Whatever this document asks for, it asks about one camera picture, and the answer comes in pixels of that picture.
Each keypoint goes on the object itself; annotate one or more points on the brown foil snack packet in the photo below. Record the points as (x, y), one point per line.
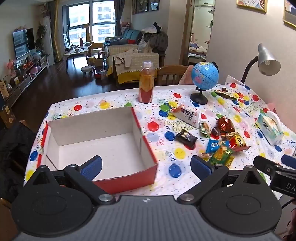
(226, 124)

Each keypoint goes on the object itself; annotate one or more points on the small round stool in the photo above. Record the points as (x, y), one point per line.
(87, 69)

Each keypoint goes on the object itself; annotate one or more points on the wooden chair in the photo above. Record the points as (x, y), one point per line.
(167, 74)

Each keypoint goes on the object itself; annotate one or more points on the green candy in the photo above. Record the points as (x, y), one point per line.
(204, 128)

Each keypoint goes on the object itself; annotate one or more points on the small blue globe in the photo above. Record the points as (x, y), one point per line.
(204, 75)

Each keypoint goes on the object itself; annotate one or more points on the brown cardboard box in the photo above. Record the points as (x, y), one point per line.
(7, 114)

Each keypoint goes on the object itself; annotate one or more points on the black jacket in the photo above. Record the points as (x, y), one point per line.
(13, 150)

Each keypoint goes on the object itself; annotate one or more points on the wooden coffee table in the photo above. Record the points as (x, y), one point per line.
(76, 52)

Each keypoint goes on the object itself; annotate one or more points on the grey desk lamp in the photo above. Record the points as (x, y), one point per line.
(268, 62)

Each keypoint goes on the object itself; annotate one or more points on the tissue pack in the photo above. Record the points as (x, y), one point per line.
(269, 129)

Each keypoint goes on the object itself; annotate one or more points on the green snack packet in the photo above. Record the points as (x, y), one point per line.
(220, 156)

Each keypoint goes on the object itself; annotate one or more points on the pink cushion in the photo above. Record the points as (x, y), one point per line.
(185, 77)

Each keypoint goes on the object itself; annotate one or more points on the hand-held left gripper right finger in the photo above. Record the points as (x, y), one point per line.
(200, 168)

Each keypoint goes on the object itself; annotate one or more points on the blue cookie packet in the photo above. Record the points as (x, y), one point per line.
(212, 146)

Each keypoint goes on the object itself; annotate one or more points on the white standing air conditioner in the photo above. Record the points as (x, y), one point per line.
(48, 39)

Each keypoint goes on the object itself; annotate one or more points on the framed wall picture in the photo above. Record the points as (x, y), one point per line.
(252, 4)
(290, 14)

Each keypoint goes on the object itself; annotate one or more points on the television cabinet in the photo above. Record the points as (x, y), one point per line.
(23, 81)

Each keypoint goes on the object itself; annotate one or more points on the dark snack packet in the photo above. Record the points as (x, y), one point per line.
(223, 93)

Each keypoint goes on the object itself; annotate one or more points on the television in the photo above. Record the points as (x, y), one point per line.
(23, 42)

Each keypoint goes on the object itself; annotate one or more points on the sofa with yellow cover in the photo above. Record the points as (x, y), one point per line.
(138, 67)

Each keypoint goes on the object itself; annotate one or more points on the white snack packet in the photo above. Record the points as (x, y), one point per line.
(185, 114)

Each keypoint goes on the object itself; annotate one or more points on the red yellow snack packet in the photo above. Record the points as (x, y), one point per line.
(237, 141)

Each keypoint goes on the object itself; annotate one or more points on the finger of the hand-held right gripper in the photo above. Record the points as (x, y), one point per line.
(266, 165)
(289, 161)

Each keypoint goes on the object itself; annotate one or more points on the black snack packet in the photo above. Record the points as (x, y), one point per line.
(186, 138)

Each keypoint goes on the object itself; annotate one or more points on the pile of dark clothes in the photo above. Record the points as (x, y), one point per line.
(158, 40)

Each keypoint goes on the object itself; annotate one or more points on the red cardboard box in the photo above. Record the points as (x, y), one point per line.
(104, 148)

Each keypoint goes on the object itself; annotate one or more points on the balloon print tablecloth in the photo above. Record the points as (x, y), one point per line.
(161, 139)

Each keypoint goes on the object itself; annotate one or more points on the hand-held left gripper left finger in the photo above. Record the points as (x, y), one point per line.
(92, 167)

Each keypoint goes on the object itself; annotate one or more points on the orange juice bottle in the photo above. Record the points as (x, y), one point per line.
(146, 88)

